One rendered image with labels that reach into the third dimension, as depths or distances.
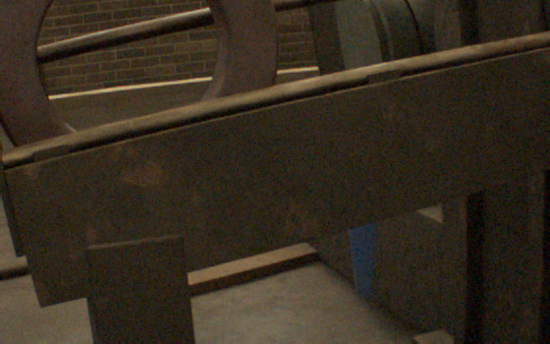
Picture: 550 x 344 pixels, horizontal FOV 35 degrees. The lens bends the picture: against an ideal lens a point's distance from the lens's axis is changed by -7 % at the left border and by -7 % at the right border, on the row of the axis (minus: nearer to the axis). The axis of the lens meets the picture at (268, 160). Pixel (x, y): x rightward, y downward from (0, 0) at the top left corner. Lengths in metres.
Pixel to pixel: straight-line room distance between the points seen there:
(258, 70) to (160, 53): 6.18
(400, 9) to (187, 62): 4.96
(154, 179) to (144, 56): 6.20
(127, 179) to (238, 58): 0.10
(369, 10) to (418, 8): 0.11
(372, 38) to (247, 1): 1.35
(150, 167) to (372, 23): 1.40
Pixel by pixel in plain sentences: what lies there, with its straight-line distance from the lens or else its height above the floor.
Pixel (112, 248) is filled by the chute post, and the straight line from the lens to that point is 0.53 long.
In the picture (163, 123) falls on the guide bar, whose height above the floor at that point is 0.60.
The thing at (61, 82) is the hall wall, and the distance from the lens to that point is 6.65.
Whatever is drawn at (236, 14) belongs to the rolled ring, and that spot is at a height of 0.65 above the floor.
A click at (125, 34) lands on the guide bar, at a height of 0.65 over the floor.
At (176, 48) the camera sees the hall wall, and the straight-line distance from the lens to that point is 6.76.
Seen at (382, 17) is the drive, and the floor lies 0.59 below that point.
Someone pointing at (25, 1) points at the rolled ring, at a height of 0.68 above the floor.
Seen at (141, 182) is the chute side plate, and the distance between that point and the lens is 0.52.
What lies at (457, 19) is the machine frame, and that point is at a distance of 1.35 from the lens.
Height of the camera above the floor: 0.67
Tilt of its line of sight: 11 degrees down
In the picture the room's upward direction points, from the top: 4 degrees counter-clockwise
